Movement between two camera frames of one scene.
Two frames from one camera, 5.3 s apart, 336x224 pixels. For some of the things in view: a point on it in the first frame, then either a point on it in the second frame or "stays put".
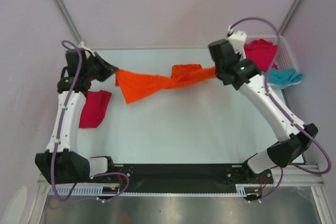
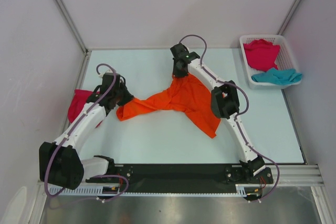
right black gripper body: [218, 71] to [177, 72]
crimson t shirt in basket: [262, 52] stays put
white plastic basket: [283, 60] stays put
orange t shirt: [132, 86] to [185, 94]
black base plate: [190, 178] stays put
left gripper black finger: [105, 69] to [124, 95]
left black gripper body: [91, 69] to [115, 95]
